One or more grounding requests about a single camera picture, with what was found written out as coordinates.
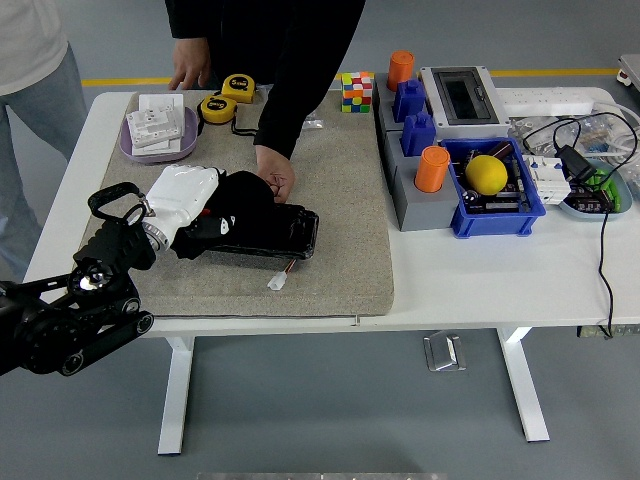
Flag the grey electrical enclosure box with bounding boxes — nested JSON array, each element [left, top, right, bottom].
[[419, 65, 512, 142]]

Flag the large white wall plate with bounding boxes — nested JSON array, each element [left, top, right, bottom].
[[137, 93, 185, 132]]

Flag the green terminal blocks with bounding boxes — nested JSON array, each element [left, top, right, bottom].
[[584, 168, 624, 214]]

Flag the yellow tape measure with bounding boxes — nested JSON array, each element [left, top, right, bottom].
[[221, 73, 259, 105], [199, 94, 240, 125]]

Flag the black power adapter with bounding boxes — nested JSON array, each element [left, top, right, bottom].
[[555, 144, 599, 184]]

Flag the white circuit breaker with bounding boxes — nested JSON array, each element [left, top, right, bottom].
[[524, 153, 574, 207]]

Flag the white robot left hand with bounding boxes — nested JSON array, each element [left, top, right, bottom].
[[144, 164, 228, 241]]

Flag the grey peg holder base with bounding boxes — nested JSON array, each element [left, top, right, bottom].
[[373, 72, 469, 233]]

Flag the dark relay modules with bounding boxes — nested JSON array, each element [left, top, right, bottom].
[[567, 184, 614, 216]]

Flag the grey-brown mat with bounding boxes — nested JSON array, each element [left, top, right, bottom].
[[87, 89, 397, 320]]

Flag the person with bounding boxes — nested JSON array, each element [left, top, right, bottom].
[[0, 0, 89, 284], [164, 0, 367, 161]]

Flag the flat white cover plate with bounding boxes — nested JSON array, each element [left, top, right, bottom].
[[132, 134, 184, 154]]

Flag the blue plastic block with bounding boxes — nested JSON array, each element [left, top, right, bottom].
[[401, 112, 439, 158], [391, 78, 429, 124]]

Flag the dark electronic module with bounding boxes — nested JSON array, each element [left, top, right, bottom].
[[480, 160, 534, 215]]

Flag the yellow ball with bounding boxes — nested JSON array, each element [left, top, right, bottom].
[[464, 154, 510, 197]]

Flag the silver floor box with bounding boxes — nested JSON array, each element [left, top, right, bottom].
[[423, 332, 468, 373]]

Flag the person's left hand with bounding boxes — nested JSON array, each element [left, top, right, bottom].
[[254, 144, 298, 205]]

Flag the white table leg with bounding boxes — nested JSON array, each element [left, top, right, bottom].
[[496, 327, 552, 444], [157, 335, 196, 456]]

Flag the wire with white connector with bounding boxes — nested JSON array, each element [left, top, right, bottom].
[[267, 258, 299, 293]]

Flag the white switch module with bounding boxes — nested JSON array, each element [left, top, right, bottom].
[[125, 108, 183, 148]]

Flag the colourful puzzle cube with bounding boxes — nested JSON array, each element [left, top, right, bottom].
[[341, 70, 376, 114]]

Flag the white power cable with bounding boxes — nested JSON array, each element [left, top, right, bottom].
[[592, 99, 640, 162]]

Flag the black tape measure strap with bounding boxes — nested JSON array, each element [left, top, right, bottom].
[[230, 117, 261, 139]]

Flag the black adapter cable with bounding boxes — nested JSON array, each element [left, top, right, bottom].
[[522, 112, 640, 341]]

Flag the purple oval tray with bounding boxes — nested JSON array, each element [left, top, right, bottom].
[[119, 105, 201, 164]]

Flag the clear bag of parts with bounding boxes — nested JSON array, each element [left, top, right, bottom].
[[509, 115, 640, 167]]

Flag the orange cylinder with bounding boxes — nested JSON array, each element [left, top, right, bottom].
[[414, 145, 453, 194], [388, 50, 417, 93]]

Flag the white power strip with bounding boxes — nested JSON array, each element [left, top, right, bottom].
[[492, 87, 597, 119]]

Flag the blue plastic bin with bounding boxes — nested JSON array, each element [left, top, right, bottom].
[[439, 137, 548, 238]]

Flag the light blue dish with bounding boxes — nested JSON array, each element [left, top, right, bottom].
[[558, 159, 635, 222]]

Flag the white equipment base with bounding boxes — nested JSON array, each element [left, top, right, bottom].
[[617, 53, 640, 94]]

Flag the person's right hand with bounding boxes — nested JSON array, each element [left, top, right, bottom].
[[168, 35, 213, 92]]

